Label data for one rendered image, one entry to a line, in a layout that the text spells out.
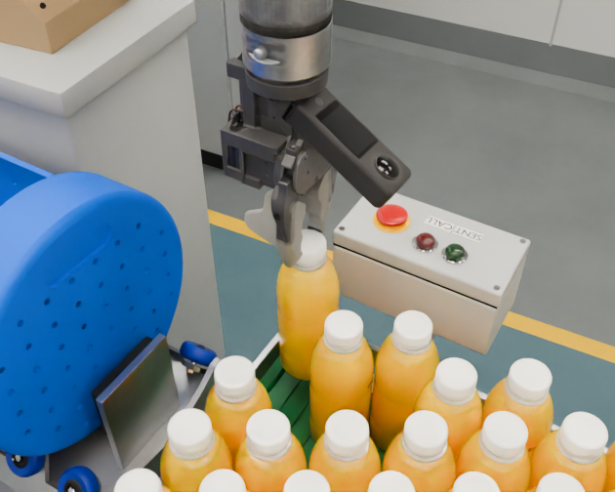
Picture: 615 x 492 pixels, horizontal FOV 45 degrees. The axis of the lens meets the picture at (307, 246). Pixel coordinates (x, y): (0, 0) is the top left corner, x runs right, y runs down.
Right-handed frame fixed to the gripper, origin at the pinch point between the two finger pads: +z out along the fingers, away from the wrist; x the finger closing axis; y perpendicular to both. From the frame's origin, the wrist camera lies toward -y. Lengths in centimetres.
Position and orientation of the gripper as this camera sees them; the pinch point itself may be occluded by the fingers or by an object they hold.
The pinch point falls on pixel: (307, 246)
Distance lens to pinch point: 75.5
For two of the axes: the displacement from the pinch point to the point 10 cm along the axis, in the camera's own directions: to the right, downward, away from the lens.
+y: -8.6, -3.5, 3.7
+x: -5.1, 5.9, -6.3
